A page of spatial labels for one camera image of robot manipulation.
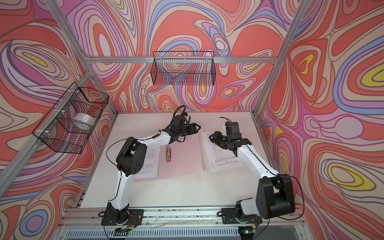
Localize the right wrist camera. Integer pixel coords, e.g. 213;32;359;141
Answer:
225;121;242;141

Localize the printed paper sheet bottom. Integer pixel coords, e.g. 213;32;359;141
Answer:
202;133;244;172

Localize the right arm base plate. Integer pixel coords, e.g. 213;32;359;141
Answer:
217;207;263;226

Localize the black wire basket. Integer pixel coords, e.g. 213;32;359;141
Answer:
151;51;216;86
33;83;109;154

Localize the aluminium mounting rail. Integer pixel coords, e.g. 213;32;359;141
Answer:
59;204;304;229

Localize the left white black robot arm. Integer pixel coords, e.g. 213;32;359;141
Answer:
104;114;201;224

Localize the printed paper sheet top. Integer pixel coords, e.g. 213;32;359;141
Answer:
135;148;161;179

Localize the pink folder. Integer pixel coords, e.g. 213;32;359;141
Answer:
135;135;203;182

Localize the printed paper sheet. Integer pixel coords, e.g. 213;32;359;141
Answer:
202;133;244;172
135;148;161;179

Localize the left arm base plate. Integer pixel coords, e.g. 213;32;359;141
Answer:
98;208;144;226

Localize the black wire basket back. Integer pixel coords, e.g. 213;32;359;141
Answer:
151;51;216;86

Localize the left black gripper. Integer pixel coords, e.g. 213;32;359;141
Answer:
177;123;202;138

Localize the black wire basket left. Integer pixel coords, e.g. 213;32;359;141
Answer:
33;83;109;154

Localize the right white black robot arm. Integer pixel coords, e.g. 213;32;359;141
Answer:
209;131;296;220

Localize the metal folder clip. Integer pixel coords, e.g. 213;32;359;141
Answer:
166;146;172;163

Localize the white tape roll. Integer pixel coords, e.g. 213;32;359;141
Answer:
72;113;96;132

